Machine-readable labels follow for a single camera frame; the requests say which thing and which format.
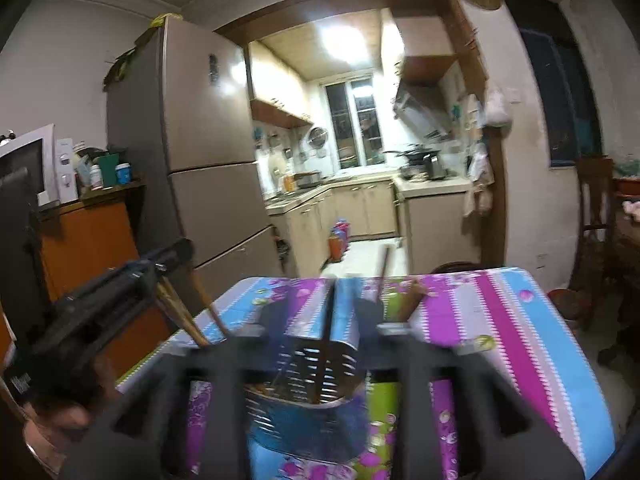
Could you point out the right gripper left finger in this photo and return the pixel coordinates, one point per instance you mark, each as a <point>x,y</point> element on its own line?
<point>187,418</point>

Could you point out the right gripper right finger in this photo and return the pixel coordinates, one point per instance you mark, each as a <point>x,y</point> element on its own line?
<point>485,381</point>

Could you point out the wooden chopstick three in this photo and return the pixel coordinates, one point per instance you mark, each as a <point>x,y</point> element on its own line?
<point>208,303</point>

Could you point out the wooden chopstick seven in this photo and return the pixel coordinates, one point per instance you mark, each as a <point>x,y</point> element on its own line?
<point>411,301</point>

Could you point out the wooden chopstick six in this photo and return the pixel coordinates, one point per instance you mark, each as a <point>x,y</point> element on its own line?
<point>385,261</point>

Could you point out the wooden chopstick one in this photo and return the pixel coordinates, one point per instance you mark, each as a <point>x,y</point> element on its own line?
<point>177,310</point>

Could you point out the beige kitchen base cabinets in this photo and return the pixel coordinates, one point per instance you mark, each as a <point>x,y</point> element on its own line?
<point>427,216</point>

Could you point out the kitchen window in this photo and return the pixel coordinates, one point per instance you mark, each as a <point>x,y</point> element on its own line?
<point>354,118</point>

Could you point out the person left hand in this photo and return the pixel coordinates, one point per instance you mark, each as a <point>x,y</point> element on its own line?
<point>48,433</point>

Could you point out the red bowl on floor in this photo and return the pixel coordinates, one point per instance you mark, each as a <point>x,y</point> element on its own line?
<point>569,303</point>

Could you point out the floral striped tablecloth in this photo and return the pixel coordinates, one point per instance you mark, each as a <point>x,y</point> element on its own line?
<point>240,305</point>

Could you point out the blue perforated utensil holder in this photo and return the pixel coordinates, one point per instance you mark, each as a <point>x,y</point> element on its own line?
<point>305,396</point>

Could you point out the white medicine bottle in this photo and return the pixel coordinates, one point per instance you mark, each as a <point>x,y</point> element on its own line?
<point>96,179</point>

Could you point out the wooden chair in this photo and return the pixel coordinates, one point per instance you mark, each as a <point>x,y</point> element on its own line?
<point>596,221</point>

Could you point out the white microwave oven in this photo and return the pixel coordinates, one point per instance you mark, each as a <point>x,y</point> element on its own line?
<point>49,161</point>

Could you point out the blue lidded cup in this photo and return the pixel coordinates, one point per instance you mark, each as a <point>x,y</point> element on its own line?
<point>123,173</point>

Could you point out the dark wooden side table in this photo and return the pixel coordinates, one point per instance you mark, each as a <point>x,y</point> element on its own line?
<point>626,232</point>

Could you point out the grey refrigerator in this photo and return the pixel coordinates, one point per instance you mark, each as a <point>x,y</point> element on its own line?
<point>178,109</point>

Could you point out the steel electric kettle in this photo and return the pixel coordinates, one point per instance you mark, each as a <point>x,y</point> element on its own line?
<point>433,166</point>

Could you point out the black wok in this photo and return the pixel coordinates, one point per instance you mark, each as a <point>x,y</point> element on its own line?
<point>415,154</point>

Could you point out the white hanging plastic bag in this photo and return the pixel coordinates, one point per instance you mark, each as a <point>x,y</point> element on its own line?
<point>497,108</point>

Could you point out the steel range hood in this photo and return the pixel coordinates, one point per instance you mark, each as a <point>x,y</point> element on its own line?
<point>423,110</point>

